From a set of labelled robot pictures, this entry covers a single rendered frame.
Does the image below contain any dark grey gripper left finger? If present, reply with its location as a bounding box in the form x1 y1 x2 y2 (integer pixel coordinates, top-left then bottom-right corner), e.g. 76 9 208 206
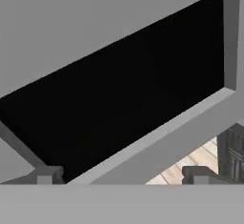
0 165 66 186

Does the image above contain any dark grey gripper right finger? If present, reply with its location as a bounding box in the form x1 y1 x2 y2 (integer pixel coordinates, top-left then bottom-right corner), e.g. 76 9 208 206
181 165 244 186

